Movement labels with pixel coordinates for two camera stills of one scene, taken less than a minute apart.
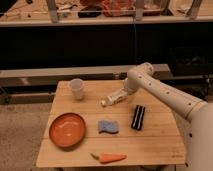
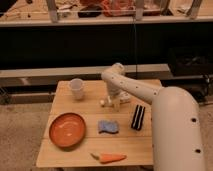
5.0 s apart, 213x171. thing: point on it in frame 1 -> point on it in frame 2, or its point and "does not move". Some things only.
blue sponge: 108,126 does not move
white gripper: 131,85 -> 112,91
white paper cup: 76,85 does not move
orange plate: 68,130 does not move
